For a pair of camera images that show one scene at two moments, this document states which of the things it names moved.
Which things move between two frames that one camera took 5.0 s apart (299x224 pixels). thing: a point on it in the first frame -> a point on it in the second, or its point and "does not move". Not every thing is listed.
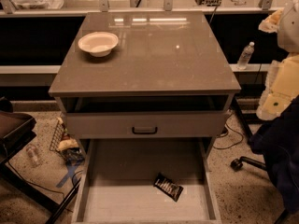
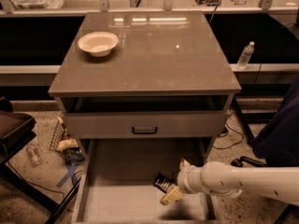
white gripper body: [289, 32] -> [184, 179]
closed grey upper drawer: [147, 124] does not move
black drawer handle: [144, 133] does not move
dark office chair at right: [277, 143] does not move
